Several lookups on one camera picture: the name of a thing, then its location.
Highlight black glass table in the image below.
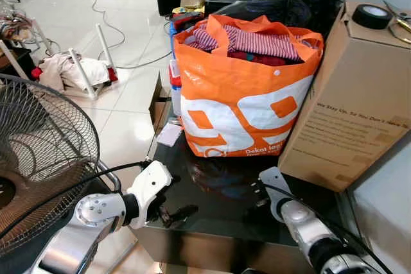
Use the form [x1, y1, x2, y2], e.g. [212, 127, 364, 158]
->
[130, 134, 362, 273]

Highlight small white card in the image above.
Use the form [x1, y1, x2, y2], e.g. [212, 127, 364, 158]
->
[157, 123, 184, 148]

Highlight small open cardboard box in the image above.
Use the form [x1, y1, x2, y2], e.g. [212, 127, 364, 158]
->
[148, 74, 171, 135]

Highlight orange white shopping bag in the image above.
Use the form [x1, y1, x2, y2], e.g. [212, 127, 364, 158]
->
[172, 13, 326, 158]

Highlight tall brown cardboard box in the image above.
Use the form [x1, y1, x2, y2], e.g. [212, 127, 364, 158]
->
[277, 1, 411, 193]

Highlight beige cloth pile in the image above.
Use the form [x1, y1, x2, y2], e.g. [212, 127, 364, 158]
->
[37, 52, 114, 92]

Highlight red white striped clothes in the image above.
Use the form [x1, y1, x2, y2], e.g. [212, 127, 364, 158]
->
[184, 24, 317, 67]

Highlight black tape roll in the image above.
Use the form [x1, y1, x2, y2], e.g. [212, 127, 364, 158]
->
[351, 4, 393, 30]

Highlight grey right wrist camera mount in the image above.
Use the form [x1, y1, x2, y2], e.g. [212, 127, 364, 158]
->
[258, 166, 294, 221]

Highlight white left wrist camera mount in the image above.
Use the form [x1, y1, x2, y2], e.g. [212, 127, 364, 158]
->
[125, 160, 173, 230]

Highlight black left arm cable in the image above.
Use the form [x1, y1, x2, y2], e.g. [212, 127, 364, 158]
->
[0, 161, 153, 239]

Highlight black wire cage fan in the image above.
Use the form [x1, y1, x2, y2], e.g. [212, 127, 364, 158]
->
[0, 73, 101, 257]

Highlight white metal rack frame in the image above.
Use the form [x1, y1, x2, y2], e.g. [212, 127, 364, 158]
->
[66, 23, 120, 101]

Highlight thin floor cable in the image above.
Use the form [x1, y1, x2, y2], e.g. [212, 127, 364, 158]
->
[76, 0, 174, 70]

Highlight gold handled scissors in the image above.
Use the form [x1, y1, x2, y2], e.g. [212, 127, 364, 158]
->
[383, 1, 411, 45]

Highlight tangled wire clutter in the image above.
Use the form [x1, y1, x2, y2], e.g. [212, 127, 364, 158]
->
[0, 0, 40, 45]

